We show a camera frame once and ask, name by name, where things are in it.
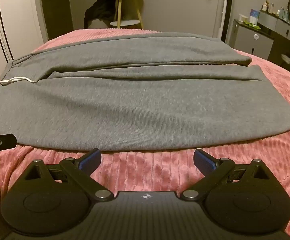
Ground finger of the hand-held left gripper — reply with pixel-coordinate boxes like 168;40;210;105
0;133;17;155

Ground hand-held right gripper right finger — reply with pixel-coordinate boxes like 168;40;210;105
181;148;269;202

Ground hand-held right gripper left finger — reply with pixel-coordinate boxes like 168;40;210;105
22;148;114;202

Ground grey pants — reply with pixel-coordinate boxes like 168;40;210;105
0;31;290;153

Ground pink ribbed blanket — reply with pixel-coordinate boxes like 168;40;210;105
0;28;290;240

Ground white wardrobe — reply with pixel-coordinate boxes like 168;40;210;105
0;0;48;64

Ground dark vanity desk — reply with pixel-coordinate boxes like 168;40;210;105
231;10;290;68

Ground green leaf mat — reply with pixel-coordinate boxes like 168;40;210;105
244;21;262;30

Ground dark wooden door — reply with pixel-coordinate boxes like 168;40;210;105
39;0;73;41

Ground black garment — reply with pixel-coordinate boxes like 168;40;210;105
83;0;118;30

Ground blue box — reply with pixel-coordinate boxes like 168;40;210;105
249;8;260;26

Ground wooden round side table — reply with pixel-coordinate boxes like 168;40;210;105
103;0;145;29

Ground row of cosmetic bottles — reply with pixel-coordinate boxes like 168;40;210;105
261;0;290;22

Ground white door frame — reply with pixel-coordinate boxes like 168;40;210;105
210;0;233;46

